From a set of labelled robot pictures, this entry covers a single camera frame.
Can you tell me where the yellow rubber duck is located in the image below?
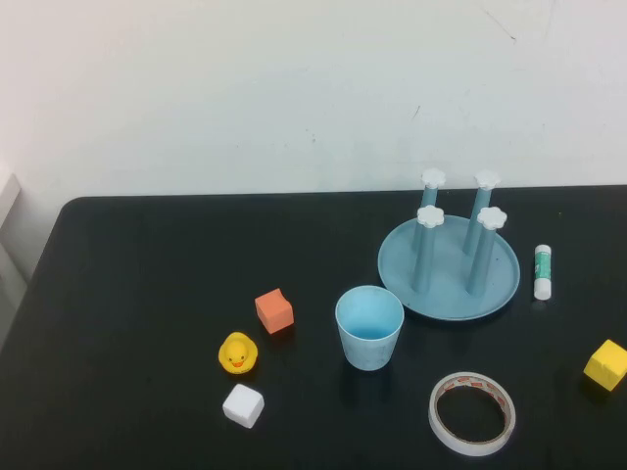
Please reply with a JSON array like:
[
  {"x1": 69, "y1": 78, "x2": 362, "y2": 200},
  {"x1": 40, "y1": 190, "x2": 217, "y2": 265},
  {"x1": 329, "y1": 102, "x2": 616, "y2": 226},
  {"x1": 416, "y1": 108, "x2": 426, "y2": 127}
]
[{"x1": 217, "y1": 331, "x2": 260, "y2": 377}]

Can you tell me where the yellow foam cube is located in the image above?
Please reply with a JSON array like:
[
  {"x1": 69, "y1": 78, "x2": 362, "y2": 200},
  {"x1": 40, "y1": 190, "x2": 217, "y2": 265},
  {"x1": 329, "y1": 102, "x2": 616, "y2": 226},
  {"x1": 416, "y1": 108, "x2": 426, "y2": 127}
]
[{"x1": 582, "y1": 338, "x2": 627, "y2": 393}]

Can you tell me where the orange foam cube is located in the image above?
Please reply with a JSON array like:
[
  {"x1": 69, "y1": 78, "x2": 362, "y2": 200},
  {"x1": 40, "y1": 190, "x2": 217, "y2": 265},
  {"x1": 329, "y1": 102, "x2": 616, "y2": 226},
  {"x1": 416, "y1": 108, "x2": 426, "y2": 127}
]
[{"x1": 254, "y1": 287, "x2": 296, "y2": 337}]

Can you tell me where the white foam cube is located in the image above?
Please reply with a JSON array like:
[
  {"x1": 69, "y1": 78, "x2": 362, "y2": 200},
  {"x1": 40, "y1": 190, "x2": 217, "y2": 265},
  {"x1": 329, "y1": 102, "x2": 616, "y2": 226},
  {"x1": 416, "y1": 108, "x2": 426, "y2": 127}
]
[{"x1": 221, "y1": 383, "x2": 266, "y2": 431}]

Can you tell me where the blue four-peg cup stand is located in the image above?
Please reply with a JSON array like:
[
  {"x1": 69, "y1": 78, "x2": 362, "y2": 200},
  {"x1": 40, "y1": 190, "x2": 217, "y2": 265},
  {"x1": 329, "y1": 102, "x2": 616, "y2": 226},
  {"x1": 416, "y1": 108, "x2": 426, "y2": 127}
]
[{"x1": 376, "y1": 167, "x2": 521, "y2": 323}]

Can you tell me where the light blue plastic cup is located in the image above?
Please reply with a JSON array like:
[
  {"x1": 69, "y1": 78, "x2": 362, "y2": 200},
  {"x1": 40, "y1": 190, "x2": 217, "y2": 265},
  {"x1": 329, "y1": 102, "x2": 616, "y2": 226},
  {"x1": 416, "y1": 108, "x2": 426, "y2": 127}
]
[{"x1": 334, "y1": 285, "x2": 406, "y2": 372}]

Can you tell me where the white tape roll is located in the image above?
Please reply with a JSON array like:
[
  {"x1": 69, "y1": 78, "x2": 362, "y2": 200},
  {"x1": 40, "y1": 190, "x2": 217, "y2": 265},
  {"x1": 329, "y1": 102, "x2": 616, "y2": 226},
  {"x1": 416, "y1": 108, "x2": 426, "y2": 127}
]
[{"x1": 428, "y1": 371, "x2": 517, "y2": 458}]

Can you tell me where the white green glue stick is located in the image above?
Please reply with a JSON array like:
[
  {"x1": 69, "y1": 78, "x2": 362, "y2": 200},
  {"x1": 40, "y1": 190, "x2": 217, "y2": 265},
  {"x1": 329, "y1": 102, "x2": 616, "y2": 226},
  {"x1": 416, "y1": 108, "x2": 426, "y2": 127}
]
[{"x1": 533, "y1": 244, "x2": 555, "y2": 302}]

